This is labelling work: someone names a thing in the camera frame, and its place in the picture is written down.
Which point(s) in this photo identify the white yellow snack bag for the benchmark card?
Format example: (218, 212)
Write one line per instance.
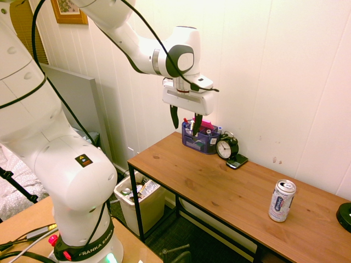
(148, 189)

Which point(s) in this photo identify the white circle-patterned bed cover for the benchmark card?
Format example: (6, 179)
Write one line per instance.
(11, 204)

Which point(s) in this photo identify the wooden table black metal frame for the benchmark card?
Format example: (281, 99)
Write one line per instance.
(219, 186)

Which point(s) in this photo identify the blue translucent desk organizer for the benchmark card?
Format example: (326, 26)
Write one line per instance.
(201, 145)

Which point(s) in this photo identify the black metal clamp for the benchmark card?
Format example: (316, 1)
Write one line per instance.
(178, 257)

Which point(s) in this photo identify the white plastic trash bin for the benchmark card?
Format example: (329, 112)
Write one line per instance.
(150, 212)

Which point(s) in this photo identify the grey flat panel board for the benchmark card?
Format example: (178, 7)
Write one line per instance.
(79, 98)

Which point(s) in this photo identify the white printed drink can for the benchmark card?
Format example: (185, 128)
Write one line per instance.
(281, 202)

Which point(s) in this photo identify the wooden framed picture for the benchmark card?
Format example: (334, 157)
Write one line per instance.
(69, 20)

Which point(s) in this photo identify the green can silver top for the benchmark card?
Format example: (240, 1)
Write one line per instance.
(126, 191)

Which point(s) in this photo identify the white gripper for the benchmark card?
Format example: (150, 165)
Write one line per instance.
(189, 102)

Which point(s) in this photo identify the brown window blinds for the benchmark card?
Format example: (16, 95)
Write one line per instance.
(23, 19)

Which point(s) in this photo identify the black mobile phone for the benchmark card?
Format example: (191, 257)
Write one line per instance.
(237, 161)

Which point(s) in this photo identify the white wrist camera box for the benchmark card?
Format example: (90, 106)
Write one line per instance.
(204, 81)

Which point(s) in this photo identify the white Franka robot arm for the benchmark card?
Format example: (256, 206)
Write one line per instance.
(68, 178)

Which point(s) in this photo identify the black round lamp base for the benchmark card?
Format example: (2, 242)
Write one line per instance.
(345, 217)

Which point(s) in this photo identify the pink sticky note pad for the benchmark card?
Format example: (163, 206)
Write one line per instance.
(207, 126)

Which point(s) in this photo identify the black twin-bell alarm clock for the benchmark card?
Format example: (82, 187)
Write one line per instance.
(225, 149)

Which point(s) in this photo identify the white blue tea can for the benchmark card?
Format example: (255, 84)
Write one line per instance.
(136, 191)

